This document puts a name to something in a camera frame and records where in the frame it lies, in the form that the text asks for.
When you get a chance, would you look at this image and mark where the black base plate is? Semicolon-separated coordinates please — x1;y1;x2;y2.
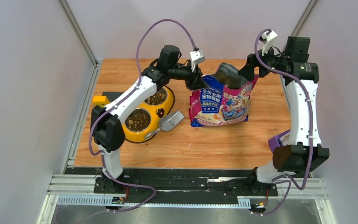
64;167;310;205

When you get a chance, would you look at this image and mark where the colourful pet food bag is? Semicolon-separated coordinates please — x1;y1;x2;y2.
189;63;258;127

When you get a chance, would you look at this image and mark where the yellow toy brick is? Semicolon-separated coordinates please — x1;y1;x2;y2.
92;96;110;108

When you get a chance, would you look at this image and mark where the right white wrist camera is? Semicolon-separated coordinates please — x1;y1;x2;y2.
259;30;277;56

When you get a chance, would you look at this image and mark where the purple cable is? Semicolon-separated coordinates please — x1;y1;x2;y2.
254;28;315;217
88;19;198;214

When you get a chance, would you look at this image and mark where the white slotted cable duct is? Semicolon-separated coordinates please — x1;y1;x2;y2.
56;195;251;209

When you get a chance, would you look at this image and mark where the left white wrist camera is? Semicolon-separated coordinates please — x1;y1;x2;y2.
190;49;206;72

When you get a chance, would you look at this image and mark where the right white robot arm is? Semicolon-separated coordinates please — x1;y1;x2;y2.
238;32;330;195

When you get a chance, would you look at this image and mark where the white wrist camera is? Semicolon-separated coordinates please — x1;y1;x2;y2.
259;30;277;56
190;49;206;72

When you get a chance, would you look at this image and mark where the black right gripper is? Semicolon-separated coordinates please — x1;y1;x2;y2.
239;42;289;81

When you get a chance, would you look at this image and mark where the purple object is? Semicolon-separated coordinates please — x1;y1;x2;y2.
268;129;290;153

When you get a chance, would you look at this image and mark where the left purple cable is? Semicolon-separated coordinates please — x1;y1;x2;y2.
88;19;198;214

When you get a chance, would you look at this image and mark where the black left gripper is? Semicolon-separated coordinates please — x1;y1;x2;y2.
168;61;208;91

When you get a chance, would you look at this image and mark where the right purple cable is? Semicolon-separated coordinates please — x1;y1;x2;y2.
254;28;315;217

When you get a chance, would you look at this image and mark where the dark grey toy baseplate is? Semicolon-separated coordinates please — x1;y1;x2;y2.
102;91;123;102

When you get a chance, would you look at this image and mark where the silver metal scoop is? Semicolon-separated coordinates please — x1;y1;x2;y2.
145;111;185;140

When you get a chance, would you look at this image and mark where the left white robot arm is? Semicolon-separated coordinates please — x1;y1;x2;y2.
89;45;206;193

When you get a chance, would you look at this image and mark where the brown pet food kibble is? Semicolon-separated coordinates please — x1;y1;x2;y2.
125;89;167;132

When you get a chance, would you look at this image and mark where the yellow double pet bowl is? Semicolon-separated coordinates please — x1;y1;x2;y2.
123;86;175;143

